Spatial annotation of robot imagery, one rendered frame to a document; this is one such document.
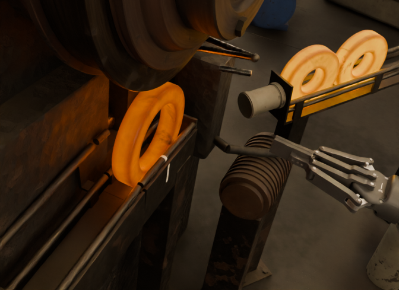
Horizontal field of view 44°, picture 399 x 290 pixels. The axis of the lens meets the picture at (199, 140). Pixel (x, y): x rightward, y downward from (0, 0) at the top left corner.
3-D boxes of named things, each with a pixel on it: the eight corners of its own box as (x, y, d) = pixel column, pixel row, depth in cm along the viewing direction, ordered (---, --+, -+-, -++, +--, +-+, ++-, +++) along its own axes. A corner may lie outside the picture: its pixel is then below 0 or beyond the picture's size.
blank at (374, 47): (336, 37, 112) (347, 44, 110) (386, 22, 118) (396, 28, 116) (322, 92, 123) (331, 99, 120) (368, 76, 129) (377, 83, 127)
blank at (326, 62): (282, 52, 106) (291, 60, 104) (337, 36, 112) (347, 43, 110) (271, 109, 116) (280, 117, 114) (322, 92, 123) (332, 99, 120)
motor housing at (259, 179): (189, 306, 143) (219, 170, 110) (219, 253, 160) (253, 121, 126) (230, 327, 140) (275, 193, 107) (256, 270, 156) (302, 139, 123)
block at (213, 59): (161, 145, 110) (172, 48, 95) (177, 126, 116) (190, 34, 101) (205, 163, 107) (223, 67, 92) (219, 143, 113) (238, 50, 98)
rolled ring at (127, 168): (191, 66, 83) (174, 60, 84) (132, 120, 69) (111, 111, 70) (179, 150, 94) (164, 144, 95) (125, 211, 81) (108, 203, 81)
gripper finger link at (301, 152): (307, 166, 86) (306, 169, 85) (269, 149, 87) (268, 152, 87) (313, 154, 84) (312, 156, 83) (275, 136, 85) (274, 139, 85)
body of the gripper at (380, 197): (392, 235, 81) (338, 210, 83) (398, 203, 87) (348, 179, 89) (414, 205, 76) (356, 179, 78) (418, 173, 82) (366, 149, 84)
